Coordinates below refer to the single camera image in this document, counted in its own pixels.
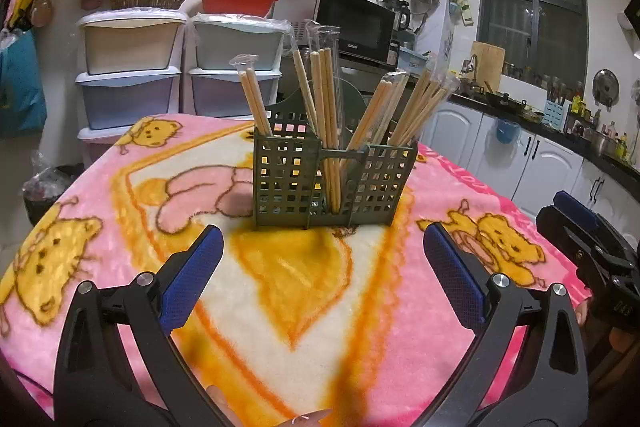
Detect pink printed cartoon blanket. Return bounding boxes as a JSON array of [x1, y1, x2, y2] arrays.
[[0, 113, 596, 427]]

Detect blue plastic basket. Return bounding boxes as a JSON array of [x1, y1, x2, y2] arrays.
[[397, 47, 433, 72]]

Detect dark blender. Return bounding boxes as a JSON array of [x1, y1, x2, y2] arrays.
[[395, 0, 413, 32]]

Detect dark framed window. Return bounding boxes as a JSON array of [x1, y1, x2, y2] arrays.
[[481, 0, 588, 82]]

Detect blue knife block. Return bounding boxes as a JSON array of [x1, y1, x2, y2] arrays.
[[544, 99, 568, 124]]

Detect black kitchen countertop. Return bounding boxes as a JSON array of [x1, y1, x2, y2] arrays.
[[440, 82, 640, 180]]

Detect wrapped chopsticks right in basket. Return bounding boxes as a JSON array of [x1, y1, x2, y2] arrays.
[[280, 52, 436, 118]]

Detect trash bin with plastic bag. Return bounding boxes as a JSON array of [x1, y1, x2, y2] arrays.
[[22, 152, 86, 228]]

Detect white kitchen cabinets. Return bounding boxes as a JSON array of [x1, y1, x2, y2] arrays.
[[417, 99, 640, 253]]

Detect steel pot lid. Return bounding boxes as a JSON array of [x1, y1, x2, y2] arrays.
[[592, 68, 621, 105]]

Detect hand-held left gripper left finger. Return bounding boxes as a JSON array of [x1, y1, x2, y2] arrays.
[[52, 225, 225, 427]]

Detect green white wall holder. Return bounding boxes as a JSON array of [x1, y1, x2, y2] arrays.
[[448, 0, 473, 25]]

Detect small blue hanging bag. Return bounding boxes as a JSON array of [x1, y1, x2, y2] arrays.
[[495, 118, 521, 144]]

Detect black wok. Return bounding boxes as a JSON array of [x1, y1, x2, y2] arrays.
[[485, 91, 526, 112]]

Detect row of seasoning jars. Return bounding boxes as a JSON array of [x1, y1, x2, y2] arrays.
[[502, 62, 586, 94]]

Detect pale teal plastic storage drawer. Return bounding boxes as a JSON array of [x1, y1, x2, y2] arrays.
[[190, 14, 293, 72]]

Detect cream plastic storage drawer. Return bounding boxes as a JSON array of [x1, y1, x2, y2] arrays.
[[77, 9, 188, 75]]

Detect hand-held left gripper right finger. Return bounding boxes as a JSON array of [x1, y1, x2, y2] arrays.
[[423, 222, 591, 427]]

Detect person's left hand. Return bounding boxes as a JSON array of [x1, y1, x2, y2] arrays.
[[205, 384, 334, 427]]

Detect black cable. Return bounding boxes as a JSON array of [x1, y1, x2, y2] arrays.
[[10, 369, 56, 398]]

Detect wooden cutting board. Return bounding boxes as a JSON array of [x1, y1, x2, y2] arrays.
[[470, 41, 506, 80]]

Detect red plastic basin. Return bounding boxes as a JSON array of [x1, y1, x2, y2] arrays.
[[196, 0, 280, 18]]

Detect bunch of wooden chopsticks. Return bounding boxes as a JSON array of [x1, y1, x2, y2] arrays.
[[229, 21, 461, 214]]

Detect lavender plastic storage drawer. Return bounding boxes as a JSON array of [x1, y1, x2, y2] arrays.
[[187, 68, 283, 118]]

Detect flat wicker basket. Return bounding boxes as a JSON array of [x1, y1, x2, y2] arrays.
[[110, 0, 187, 11]]

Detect black microwave oven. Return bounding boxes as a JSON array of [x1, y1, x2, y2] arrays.
[[272, 0, 396, 64]]

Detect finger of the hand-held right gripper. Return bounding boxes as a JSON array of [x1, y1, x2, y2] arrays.
[[552, 190, 608, 233], [536, 205, 633, 279]]

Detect brown round hanging utensil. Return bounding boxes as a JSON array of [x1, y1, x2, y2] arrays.
[[30, 0, 56, 28]]

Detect green perforated utensil holder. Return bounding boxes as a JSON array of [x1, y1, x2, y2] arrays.
[[252, 79, 420, 228]]

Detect pink plastic storage drawer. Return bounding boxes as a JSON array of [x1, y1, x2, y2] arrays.
[[76, 127, 126, 168]]

